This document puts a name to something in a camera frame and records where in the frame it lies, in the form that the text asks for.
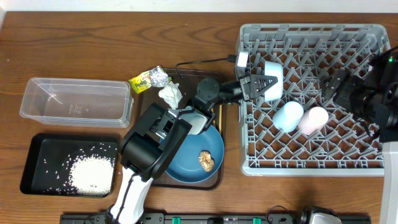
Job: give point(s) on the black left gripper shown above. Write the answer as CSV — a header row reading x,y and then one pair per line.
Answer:
x,y
245,83

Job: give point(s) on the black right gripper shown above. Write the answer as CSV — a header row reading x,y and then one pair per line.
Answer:
x,y
352,82

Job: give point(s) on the light blue plastic cup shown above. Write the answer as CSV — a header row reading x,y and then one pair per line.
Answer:
x,y
287,118

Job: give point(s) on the pink plastic cup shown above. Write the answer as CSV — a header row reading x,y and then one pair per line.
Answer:
x,y
313,120

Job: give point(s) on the dark blue plate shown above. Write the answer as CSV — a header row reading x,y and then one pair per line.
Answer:
x,y
185,165

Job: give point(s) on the brown food scrap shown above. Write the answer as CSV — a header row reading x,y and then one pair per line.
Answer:
x,y
206,161

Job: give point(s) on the white rice pile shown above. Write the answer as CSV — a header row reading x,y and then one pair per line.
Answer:
x,y
88,171

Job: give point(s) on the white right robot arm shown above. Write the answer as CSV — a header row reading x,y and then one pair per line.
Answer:
x,y
373,100

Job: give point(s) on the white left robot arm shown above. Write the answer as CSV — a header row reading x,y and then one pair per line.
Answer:
x,y
150,145

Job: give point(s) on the grey dishwasher rack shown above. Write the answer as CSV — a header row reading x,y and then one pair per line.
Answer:
x,y
294,131

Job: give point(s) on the black waste tray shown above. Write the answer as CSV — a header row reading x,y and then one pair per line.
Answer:
x,y
53,146

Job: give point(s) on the crumpled white napkin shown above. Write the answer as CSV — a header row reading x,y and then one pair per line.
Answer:
x,y
171,94

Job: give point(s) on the yellow foil snack wrapper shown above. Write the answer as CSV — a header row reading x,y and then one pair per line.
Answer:
x,y
155,77

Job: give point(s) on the clear plastic bin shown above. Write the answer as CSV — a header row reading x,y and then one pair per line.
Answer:
x,y
78,102

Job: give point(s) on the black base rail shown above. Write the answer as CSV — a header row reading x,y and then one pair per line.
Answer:
x,y
275,215

